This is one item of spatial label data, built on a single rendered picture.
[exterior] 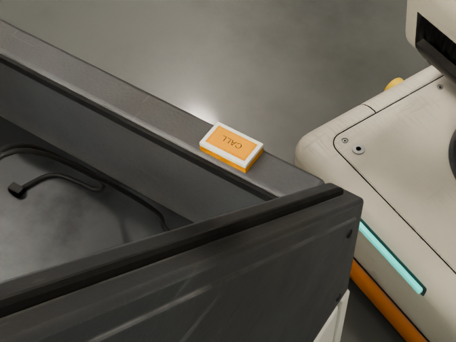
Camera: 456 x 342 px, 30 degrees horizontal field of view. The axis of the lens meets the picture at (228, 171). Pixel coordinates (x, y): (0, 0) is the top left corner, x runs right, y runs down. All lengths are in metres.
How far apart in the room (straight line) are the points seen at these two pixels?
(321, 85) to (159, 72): 0.41
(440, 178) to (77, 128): 0.90
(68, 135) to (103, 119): 0.09
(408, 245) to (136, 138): 0.81
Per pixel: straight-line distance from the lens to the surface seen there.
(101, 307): 0.38
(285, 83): 2.13
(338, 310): 0.90
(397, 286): 1.59
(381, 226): 1.56
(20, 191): 0.92
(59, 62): 0.87
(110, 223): 0.88
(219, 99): 2.10
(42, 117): 0.93
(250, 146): 0.76
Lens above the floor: 1.56
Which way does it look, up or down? 53 degrees down
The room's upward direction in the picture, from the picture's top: 2 degrees counter-clockwise
